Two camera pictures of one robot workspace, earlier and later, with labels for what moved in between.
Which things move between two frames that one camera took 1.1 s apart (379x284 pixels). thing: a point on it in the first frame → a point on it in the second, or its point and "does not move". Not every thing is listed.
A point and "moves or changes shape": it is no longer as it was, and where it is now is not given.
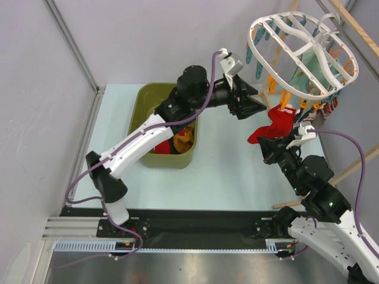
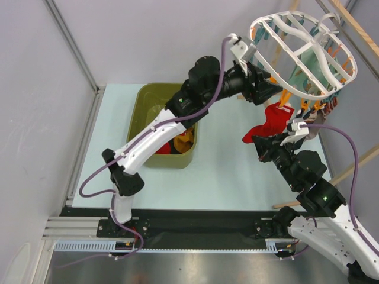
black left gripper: (247, 106) → (263, 89)
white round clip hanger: (295, 54) does not move
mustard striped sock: (183, 142) does not move
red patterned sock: (163, 148) does not move
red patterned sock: (282, 119) moves or changes shape
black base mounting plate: (184, 229) does not move
